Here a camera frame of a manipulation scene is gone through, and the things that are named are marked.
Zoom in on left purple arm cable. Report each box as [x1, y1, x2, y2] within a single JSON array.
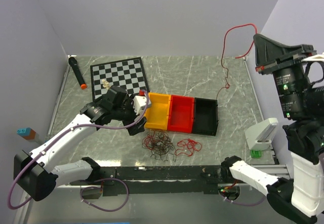
[[7, 89, 149, 210]]

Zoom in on cream chess pieces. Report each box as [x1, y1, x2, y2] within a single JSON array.
[[101, 79, 110, 90]]

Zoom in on green small block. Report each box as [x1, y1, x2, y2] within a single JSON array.
[[251, 150, 262, 159]]

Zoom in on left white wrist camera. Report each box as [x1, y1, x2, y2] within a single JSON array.
[[133, 90, 151, 116]]

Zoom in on red plastic bin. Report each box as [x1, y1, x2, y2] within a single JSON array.
[[167, 95, 194, 133]]

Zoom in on black plastic bin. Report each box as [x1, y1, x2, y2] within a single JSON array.
[[191, 97, 218, 136]]

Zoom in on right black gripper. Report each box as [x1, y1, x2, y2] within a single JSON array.
[[250, 30, 312, 115]]

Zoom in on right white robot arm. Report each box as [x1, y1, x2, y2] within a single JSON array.
[[221, 34, 323, 223]]

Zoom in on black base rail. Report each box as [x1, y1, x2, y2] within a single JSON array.
[[69, 165, 251, 197]]

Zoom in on dark brown cable tangle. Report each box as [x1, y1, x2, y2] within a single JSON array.
[[141, 130, 177, 163]]

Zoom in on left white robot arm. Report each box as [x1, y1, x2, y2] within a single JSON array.
[[14, 86, 151, 201]]

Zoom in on black marker orange cap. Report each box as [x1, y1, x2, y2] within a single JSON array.
[[68, 57, 87, 90]]

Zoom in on red cable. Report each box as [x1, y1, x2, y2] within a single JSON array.
[[174, 138, 203, 158], [215, 23, 258, 100]]

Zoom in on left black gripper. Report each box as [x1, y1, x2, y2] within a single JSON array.
[[112, 94, 147, 135]]

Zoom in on black and white chessboard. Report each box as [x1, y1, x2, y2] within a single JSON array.
[[90, 57, 150, 100]]

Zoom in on yellow plastic bin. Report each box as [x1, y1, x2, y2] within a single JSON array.
[[145, 92, 171, 130]]

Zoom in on blue and brown block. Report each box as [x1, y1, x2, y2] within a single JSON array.
[[16, 127, 46, 145]]

